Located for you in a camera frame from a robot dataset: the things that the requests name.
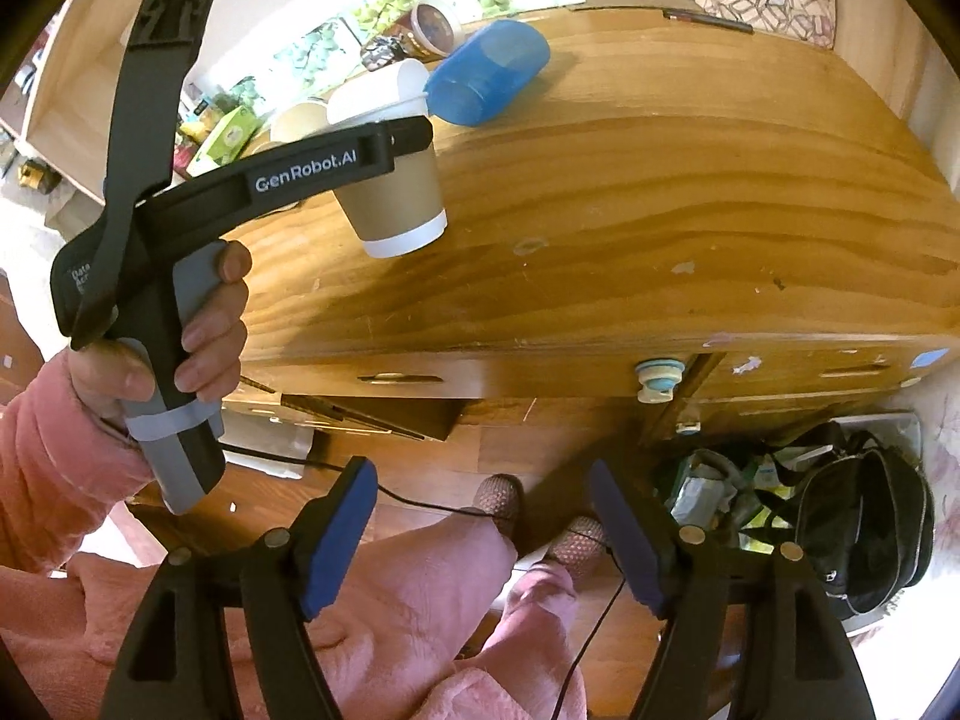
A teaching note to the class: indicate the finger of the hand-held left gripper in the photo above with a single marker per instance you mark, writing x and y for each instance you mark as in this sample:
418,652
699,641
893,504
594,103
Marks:
412,137

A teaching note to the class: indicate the blue plastic cup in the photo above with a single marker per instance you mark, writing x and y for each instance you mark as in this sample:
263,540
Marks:
487,71

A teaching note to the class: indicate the green grape picture strip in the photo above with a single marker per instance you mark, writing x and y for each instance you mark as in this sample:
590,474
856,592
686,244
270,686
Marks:
390,4

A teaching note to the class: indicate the pink knitted slipper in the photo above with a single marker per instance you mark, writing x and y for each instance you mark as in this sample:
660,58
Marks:
577,536
499,499

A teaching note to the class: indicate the person's left hand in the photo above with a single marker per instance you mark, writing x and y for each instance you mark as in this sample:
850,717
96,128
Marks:
217,345

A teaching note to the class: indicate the green box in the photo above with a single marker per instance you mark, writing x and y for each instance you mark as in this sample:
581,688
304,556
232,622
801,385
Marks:
229,135

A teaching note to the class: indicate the white tub brown inside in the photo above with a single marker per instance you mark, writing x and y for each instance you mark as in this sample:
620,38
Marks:
435,26

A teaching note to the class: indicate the black backpack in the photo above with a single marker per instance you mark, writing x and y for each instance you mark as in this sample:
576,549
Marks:
862,525

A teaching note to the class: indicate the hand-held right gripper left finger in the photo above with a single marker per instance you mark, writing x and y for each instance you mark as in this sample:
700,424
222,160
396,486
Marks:
337,532

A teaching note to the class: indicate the black pen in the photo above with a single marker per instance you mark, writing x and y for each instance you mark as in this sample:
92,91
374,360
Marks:
709,19

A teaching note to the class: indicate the person's left forearm pink sleeve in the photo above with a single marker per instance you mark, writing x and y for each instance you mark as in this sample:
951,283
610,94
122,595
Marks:
52,465

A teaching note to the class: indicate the blue white round knob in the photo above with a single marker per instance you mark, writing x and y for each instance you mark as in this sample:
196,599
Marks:
658,379

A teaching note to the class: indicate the bag of crumpled wrappers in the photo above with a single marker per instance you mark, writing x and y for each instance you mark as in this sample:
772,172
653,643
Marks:
712,491

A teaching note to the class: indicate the blue tape sticker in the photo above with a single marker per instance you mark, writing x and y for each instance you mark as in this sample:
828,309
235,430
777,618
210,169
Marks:
930,358

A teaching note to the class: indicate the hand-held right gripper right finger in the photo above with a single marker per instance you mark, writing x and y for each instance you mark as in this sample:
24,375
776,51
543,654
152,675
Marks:
628,540

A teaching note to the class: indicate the person's pink trousered leg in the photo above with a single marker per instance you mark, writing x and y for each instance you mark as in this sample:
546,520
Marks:
390,615
536,637

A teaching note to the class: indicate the light wooden shelf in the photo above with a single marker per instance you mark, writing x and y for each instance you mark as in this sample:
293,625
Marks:
67,67

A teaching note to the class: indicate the wooden desk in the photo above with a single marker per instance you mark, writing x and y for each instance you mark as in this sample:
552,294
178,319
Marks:
600,202

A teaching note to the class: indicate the beige paper cup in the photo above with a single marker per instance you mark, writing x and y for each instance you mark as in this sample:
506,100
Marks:
300,124

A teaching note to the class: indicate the brown paper cup white rim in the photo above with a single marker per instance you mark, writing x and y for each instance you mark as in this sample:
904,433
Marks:
394,202

